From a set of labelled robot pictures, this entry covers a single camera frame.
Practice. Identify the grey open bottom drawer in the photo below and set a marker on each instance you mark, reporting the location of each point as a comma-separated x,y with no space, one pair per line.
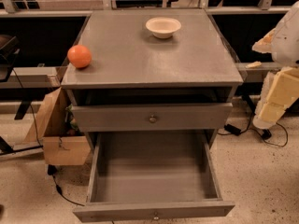
135,174

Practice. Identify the metal bottom drawer knob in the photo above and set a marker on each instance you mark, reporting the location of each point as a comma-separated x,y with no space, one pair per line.
156,216

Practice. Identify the white paper bowl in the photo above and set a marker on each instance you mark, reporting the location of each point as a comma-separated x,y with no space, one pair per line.
162,27

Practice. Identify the brown cardboard box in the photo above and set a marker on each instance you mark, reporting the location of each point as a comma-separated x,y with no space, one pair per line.
50,129

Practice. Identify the metal drawer knob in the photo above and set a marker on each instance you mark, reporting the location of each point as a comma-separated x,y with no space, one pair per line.
152,118
156,216

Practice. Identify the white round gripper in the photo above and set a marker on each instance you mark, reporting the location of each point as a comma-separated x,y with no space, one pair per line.
287,44

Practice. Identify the metal middle drawer knob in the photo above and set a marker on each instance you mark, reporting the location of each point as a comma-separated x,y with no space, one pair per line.
152,118

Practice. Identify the orange fruit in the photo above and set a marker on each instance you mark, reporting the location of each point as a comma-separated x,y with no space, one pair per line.
79,56

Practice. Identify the grey drawer cabinet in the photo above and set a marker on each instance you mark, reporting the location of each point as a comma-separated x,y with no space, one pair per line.
131,66

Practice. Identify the grey middle drawer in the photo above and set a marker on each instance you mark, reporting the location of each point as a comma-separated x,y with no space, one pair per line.
118,118

